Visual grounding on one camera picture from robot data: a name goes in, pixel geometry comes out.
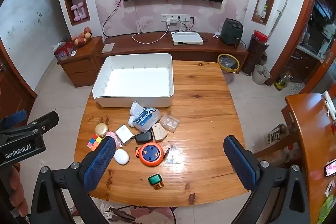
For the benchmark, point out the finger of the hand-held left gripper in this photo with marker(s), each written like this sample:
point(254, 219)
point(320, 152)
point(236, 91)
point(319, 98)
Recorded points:
point(15, 117)
point(44, 120)

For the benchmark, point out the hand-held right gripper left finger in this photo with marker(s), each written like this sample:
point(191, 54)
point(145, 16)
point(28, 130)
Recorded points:
point(101, 163)

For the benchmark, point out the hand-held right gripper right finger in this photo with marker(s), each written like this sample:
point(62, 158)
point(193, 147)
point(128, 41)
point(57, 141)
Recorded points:
point(240, 161)

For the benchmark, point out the colourful puzzle cube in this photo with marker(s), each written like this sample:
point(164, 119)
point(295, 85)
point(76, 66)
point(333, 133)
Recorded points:
point(94, 142)

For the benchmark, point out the round gold tin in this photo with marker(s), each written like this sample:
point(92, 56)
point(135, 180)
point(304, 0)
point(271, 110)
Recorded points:
point(101, 129)

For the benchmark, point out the white paper card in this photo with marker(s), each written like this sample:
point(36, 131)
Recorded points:
point(124, 134)

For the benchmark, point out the black case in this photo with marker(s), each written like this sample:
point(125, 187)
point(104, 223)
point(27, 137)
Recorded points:
point(143, 138)

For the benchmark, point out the orange round reel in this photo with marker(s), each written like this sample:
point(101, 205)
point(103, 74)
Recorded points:
point(151, 154)

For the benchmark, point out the white bottle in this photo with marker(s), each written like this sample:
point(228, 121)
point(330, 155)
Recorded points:
point(135, 111)

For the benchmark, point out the clear plastic box blue label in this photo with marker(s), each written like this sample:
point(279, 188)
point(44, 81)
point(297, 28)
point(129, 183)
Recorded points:
point(147, 119)

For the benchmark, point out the beige case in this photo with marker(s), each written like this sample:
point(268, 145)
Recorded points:
point(158, 133)

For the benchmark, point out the small clear plastic box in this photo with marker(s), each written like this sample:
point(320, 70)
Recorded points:
point(170, 123)

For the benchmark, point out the white plastic tray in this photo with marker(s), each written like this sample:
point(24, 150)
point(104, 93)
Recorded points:
point(136, 79)

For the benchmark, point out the person's left hand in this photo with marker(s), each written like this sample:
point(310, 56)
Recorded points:
point(17, 190)

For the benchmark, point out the wooden chair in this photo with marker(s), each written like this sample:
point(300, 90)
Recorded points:
point(278, 146)

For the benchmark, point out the printed cardboard box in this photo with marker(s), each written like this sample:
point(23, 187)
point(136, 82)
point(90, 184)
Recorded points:
point(274, 136)

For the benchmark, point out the wooden side cabinet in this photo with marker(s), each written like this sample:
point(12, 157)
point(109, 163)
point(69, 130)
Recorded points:
point(81, 66)

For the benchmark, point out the small black clip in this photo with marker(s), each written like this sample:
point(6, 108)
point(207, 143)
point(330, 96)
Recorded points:
point(167, 152)

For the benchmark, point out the red tissue box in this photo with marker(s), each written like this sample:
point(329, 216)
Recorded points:
point(64, 52)

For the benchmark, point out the pink patterned rug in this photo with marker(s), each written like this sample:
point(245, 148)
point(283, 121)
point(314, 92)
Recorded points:
point(152, 216)

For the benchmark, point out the white bucket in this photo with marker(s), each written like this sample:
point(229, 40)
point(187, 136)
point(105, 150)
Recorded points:
point(260, 75)

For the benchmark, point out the oil bottle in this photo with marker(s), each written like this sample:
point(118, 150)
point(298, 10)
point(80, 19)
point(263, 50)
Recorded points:
point(282, 82)

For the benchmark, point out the mobile phone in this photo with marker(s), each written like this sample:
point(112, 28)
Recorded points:
point(330, 167)

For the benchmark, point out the bowl of peaches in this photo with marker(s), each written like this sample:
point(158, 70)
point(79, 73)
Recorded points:
point(82, 36)

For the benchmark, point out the small grey mat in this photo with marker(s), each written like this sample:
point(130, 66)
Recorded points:
point(108, 48)

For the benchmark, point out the yellow-rimmed trash bin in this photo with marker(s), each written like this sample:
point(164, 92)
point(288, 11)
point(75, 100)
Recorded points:
point(228, 64)

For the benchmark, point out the tall dark vase red lid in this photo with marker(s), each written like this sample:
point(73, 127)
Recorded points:
point(256, 53)

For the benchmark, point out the pink dumbbell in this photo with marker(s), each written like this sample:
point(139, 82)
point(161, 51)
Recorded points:
point(74, 13)
point(81, 11)

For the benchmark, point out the long wooden television stand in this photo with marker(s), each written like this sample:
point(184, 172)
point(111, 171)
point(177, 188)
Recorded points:
point(157, 48)

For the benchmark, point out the small white figurine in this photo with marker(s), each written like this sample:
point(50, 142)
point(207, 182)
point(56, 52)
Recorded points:
point(216, 34)

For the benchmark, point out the black air fryer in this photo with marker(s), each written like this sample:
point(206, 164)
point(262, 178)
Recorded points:
point(231, 31)

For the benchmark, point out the white set-top box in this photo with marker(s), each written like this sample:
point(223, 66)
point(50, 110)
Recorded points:
point(187, 38)

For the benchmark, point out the long sheathed sword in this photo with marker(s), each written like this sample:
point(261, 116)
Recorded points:
point(278, 16)

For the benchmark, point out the small bottle with plant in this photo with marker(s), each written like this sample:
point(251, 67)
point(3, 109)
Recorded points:
point(263, 13)

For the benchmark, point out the white charger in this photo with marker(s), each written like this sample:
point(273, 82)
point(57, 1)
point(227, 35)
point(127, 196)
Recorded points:
point(171, 21)

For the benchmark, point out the white wall switch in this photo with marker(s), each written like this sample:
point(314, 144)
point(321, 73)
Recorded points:
point(10, 30)

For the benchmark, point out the white wall socket strip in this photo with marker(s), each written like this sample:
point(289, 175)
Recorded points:
point(181, 16)

